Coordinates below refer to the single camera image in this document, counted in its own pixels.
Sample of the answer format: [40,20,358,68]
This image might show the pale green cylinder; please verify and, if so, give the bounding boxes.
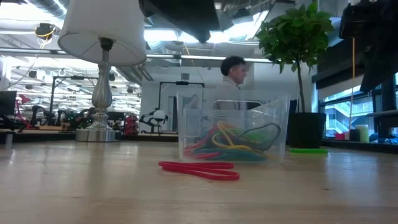
[355,124,370,143]

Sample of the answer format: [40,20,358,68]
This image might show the yellow rubber band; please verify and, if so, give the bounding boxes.
[210,120,255,152]

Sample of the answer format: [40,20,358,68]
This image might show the green rubber band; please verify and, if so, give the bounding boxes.
[289,148,329,154]
[236,129,276,149]

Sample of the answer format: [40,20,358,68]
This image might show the red rubber band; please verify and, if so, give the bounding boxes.
[183,125,226,160]
[157,160,241,182]

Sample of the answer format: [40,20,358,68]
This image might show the thin black rubber band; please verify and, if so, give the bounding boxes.
[237,123,282,152]

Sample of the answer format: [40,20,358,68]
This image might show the black yellow cable reel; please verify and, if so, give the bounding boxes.
[34,22,57,41]

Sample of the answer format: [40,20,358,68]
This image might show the white ball black stand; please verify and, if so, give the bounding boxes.
[139,108,169,134]

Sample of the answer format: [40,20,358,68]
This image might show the black gantry frame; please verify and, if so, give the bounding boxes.
[157,80,206,110]
[49,75,94,114]

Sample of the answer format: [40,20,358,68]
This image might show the black monitor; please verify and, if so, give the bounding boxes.
[0,90,17,116]

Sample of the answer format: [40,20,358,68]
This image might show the person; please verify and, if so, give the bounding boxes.
[213,55,249,110]

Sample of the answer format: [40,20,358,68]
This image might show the white shade silver table lamp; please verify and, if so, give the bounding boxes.
[57,0,147,143]

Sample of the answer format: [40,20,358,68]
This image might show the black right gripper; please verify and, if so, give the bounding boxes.
[338,0,398,93]

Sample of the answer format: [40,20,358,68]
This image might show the green plant in black pot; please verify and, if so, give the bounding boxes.
[254,0,335,149]

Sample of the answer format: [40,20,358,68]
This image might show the clear plastic bin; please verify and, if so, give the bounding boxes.
[176,90,291,165]

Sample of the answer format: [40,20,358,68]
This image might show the red equipment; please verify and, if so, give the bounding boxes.
[124,114,139,135]

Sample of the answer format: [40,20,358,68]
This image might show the blue rubber band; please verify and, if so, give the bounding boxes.
[191,147,269,162]

